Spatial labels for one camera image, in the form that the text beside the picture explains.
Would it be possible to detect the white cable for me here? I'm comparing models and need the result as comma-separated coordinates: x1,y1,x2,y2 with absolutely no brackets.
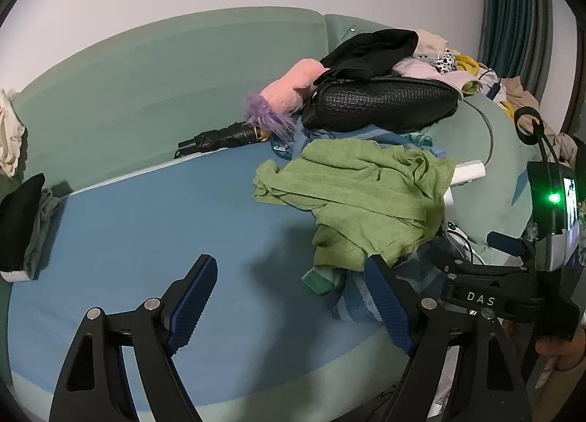
442,220,488,267

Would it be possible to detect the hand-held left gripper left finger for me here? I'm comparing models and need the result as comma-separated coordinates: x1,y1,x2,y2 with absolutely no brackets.
49,254,219,422

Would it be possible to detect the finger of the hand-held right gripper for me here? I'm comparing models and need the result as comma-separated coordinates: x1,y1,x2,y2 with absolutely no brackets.
486,231,528,259
428,238,464,274

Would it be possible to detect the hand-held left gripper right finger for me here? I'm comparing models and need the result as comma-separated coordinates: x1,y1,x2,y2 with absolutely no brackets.
364,254,534,422

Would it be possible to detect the black woven handbag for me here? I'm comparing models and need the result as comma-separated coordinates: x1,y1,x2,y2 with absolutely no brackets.
300,67,461,132

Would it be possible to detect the teal curtain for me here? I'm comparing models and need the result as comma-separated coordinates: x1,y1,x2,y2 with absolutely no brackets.
476,0,575,134

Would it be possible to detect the green sofa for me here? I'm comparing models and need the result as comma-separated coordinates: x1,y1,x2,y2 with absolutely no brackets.
0,8,550,409

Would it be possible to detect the yellow garment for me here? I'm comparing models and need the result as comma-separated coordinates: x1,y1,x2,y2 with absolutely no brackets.
454,53,481,79

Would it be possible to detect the blue striped cloth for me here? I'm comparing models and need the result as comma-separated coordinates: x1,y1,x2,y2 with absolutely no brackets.
270,117,447,324

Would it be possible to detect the white cloth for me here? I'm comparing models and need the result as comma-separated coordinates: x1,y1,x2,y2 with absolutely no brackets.
0,88,27,178

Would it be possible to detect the folded grey garment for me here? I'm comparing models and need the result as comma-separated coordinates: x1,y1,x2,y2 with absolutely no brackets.
23,188,62,280

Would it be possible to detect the beige garment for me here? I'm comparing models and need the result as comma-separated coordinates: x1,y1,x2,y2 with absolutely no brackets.
497,76,543,118

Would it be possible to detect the black spotted white garment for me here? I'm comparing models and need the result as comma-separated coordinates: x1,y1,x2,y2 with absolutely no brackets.
428,49,459,76

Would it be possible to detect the green garment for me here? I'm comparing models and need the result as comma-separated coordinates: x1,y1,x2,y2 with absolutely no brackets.
253,138,456,271

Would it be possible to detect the person's right hand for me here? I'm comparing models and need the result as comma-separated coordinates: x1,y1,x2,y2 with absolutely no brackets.
535,326,586,373

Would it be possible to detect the pink plush toy purple hair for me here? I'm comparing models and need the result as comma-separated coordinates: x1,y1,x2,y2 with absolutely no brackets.
242,58,329,137

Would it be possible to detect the white charger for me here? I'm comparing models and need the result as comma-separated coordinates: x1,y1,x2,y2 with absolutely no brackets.
451,163,486,186

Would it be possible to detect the black folded umbrella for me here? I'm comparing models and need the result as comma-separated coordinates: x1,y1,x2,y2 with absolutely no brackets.
173,121,268,160

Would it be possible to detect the black cable loop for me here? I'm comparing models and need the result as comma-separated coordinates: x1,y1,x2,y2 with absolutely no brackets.
513,108,561,164

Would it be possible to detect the blue mat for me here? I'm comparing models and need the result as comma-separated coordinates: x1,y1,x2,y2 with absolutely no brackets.
8,145,456,407

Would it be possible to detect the grey cable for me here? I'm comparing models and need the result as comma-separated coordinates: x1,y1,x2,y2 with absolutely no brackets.
461,98,495,164

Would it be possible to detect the folded black garment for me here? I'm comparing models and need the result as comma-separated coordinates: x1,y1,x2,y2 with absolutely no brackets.
0,173,47,273

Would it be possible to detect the pale pink garment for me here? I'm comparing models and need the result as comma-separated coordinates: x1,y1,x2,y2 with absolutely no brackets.
393,58,477,91

